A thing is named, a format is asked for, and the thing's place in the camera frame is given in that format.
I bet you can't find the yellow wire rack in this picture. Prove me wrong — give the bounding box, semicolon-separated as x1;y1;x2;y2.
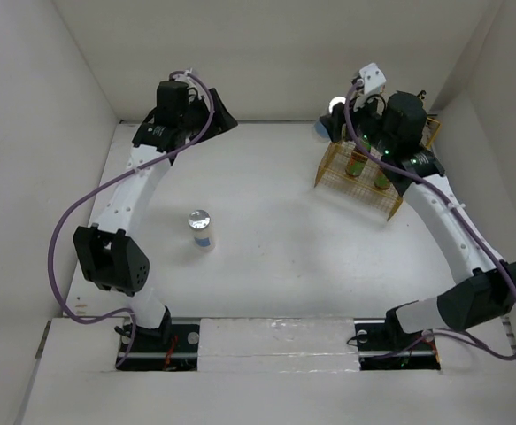
314;118;441;218

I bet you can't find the glass oil bottle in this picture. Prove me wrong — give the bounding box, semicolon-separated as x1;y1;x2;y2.
417;90;427;103

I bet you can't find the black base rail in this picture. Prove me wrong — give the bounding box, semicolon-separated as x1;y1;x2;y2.
116;318;441;374

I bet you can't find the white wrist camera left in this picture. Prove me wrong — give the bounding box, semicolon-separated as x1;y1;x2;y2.
174;68;208;104

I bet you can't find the red sauce bottle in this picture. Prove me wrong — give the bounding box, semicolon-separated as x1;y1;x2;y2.
345;148;367;178
373;166;391;190

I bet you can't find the silver-lid spice jar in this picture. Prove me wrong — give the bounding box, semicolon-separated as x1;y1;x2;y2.
314;97;345;143
188;209;215;251

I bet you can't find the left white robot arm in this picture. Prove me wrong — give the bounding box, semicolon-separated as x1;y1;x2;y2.
73;79;237;352

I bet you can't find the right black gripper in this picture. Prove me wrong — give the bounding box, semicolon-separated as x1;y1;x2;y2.
319;89;396;156

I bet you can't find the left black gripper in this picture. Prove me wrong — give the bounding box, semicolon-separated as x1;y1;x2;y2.
179;89;235;144

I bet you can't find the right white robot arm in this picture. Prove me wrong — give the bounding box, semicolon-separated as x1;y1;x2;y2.
320;91;516;349

